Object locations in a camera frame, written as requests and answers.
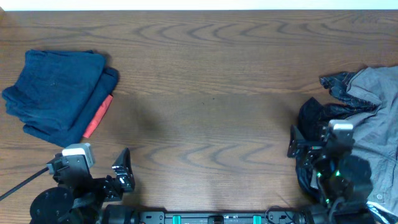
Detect teal blue shorts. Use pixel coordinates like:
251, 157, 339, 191
2, 50, 106, 132

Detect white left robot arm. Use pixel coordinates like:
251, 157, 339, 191
30, 143, 305, 224

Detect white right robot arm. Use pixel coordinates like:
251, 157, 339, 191
294, 137, 375, 224

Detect dark patterned garment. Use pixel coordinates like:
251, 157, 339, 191
287, 67, 397, 223

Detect folded red garment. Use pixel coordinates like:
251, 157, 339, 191
83, 95, 113, 138

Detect grey shirt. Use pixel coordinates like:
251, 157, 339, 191
310, 65, 398, 215

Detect folded navy blue garment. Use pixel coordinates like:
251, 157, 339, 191
23, 67, 119, 147

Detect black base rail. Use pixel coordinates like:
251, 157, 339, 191
102, 203, 374, 224

